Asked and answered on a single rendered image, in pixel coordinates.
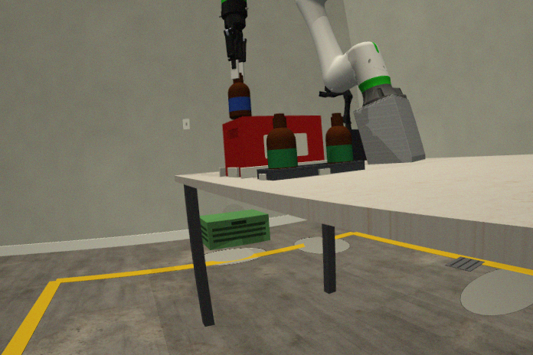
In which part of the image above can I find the red crate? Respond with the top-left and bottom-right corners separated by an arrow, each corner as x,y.
222,116 -> 324,176

